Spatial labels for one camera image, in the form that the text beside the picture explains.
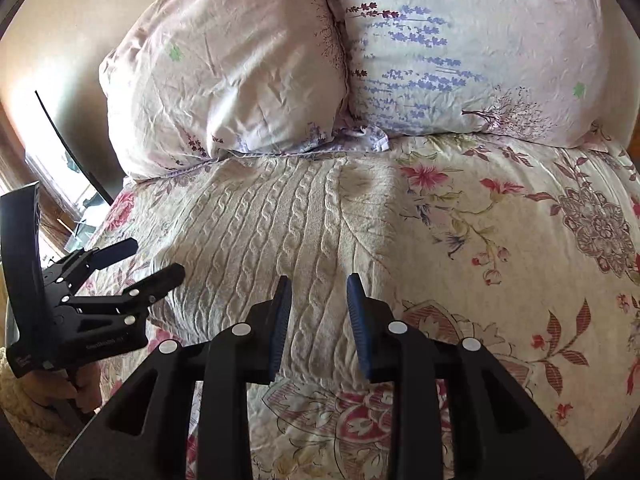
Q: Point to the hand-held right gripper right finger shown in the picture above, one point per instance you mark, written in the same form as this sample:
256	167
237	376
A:
357	320

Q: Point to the person's left forearm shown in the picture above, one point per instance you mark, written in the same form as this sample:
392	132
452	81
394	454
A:
15	392

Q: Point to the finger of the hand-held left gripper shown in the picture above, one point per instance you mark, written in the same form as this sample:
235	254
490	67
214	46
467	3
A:
162	277
117	251

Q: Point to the glass side table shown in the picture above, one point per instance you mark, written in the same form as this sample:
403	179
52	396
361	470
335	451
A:
75	160

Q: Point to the pale pink floral pillow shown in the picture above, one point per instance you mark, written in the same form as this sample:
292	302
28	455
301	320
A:
225	70

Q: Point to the floral bed blanket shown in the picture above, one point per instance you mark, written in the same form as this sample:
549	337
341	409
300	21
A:
500	260

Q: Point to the person's left hand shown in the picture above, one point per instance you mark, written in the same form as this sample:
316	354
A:
50	387

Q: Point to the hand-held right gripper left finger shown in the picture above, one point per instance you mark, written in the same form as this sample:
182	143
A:
282	310

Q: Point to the lavender print pillow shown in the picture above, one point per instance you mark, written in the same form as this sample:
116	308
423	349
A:
475	50

